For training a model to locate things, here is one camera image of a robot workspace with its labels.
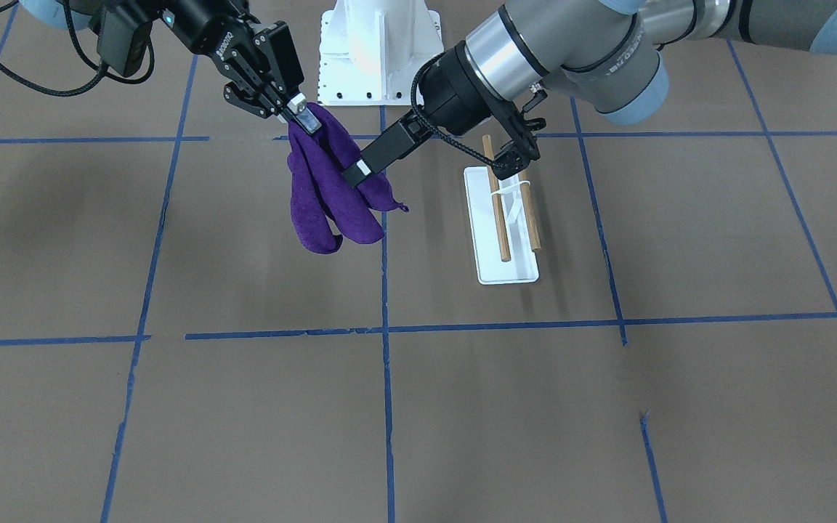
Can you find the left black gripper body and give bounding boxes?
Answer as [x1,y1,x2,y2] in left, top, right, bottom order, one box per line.
[416,44,496,137]

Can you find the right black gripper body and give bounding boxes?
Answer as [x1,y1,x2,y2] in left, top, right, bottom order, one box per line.
[165,1,305,120]

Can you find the purple microfiber towel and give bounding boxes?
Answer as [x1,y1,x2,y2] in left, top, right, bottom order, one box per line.
[288,102,409,255]

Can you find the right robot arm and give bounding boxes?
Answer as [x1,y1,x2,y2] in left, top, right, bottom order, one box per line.
[0,1,321,135]

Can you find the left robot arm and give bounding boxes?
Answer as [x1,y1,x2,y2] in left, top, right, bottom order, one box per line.
[343,1,837,187]

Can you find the rear wooden rack rod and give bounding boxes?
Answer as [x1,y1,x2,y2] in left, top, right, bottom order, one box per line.
[518,169,542,253]

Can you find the wooden rack rod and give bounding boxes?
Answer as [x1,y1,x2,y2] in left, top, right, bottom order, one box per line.
[518,169,542,253]
[486,165,512,264]

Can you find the front wooden rack rod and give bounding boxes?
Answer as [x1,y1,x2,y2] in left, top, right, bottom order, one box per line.
[486,165,512,264]

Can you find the white rack base tray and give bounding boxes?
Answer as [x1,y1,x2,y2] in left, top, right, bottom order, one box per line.
[463,166,541,285]

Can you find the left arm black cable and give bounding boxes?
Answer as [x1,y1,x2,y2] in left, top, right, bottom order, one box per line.
[410,51,514,172]

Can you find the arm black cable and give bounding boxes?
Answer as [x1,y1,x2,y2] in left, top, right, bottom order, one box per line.
[0,0,155,97]
[410,51,514,172]

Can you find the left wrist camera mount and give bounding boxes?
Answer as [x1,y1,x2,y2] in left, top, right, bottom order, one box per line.
[486,83,548,181]

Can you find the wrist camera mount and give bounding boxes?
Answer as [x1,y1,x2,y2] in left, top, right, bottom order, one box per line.
[97,1,155,78]
[486,83,548,181]

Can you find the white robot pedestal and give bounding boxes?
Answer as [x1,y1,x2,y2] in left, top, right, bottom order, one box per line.
[317,1,444,106]

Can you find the white rack support wire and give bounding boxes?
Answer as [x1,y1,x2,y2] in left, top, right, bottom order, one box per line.
[491,179,533,224]

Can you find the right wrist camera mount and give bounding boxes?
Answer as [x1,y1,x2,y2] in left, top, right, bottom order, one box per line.
[97,1,155,78]

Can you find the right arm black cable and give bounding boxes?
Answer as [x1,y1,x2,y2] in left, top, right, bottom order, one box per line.
[0,0,155,97]

